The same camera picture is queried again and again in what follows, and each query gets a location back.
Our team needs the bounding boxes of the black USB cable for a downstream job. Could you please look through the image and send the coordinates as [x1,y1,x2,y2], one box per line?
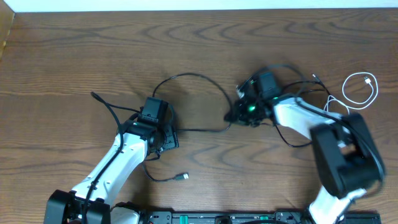
[273,73,332,149]
[141,72,234,183]

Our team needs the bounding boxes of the white USB cable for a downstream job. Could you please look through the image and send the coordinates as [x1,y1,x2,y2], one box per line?
[323,72,379,114]

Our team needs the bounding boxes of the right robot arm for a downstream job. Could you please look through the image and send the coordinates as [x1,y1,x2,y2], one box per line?
[224,72,386,223]

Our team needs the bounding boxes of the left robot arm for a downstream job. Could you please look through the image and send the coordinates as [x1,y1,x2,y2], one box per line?
[44,97,178,223]

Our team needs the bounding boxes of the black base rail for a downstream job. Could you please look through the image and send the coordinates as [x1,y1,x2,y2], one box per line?
[140,210,382,224]

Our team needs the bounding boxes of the left camera black cable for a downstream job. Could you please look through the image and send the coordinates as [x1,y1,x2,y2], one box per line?
[80,91,141,224]

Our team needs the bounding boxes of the camera black cable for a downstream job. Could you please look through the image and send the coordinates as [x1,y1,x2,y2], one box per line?
[242,63,386,187]
[80,91,141,224]

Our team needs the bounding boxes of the right camera black cable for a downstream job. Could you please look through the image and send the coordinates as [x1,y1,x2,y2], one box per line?
[242,63,386,187]

